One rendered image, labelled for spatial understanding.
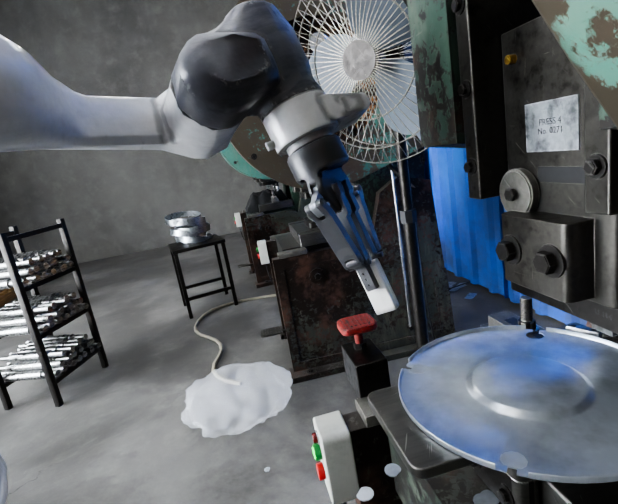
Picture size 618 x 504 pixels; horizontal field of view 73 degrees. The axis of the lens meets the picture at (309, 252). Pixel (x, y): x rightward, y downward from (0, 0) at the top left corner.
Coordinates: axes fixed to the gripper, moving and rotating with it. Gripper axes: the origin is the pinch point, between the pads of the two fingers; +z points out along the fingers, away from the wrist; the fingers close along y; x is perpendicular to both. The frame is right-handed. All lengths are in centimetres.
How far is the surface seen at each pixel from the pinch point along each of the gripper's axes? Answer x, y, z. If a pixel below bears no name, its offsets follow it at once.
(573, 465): 16.5, 12.6, 17.6
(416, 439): 3.6, 13.3, 13.4
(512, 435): 11.8, 10.2, 16.0
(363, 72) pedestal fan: -10, -63, -42
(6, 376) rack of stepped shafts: -248, -38, -9
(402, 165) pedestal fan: -16, -80, -16
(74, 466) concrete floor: -173, -21, 36
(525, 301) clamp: 12.3, -18.7, 13.6
